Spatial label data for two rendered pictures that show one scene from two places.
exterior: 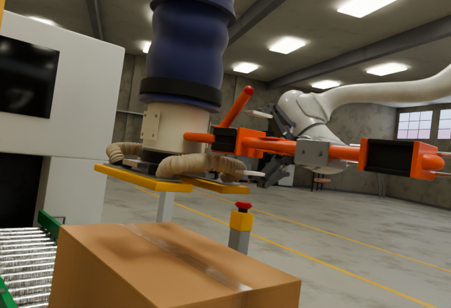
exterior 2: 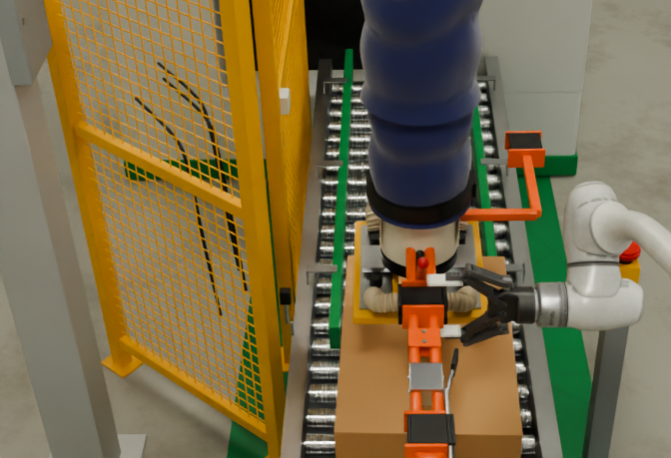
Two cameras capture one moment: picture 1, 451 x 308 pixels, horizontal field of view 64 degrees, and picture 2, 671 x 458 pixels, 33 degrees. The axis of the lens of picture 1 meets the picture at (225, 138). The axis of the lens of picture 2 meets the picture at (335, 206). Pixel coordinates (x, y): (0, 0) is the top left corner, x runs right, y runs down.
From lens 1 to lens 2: 1.95 m
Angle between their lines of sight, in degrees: 57
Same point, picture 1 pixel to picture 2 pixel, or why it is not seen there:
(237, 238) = not seen: hidden behind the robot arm
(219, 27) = (428, 144)
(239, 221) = not seen: hidden behind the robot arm
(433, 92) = not seen: outside the picture
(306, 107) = (578, 232)
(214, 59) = (428, 177)
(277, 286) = (478, 436)
